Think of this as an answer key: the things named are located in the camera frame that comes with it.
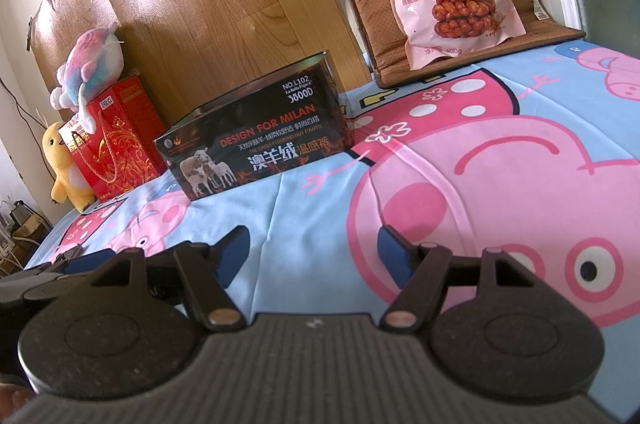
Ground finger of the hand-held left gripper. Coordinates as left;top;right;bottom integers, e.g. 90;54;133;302
49;245;122;273

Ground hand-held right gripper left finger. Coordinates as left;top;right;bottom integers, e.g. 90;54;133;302
90;226;251;333

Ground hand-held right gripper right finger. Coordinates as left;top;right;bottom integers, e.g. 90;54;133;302
376;224;544;331

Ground black printed box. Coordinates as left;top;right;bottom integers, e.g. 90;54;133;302
152;50;354;203

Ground cartoon printed bed sheet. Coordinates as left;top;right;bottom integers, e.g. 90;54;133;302
24;31;640;422

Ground yellow plush toy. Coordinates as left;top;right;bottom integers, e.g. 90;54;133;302
42;113;97;213

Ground red gift bag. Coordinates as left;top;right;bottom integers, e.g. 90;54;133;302
58;74;169;205

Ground pink blue plush unicorn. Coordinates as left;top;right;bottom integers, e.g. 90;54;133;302
49;20;126;131

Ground brown seat cushion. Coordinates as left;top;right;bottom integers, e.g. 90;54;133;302
342;0;587;90

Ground wooden board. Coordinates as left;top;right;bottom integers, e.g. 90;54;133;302
29;0;374;141

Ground thin wall cable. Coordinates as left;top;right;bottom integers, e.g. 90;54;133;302
0;78;47;145

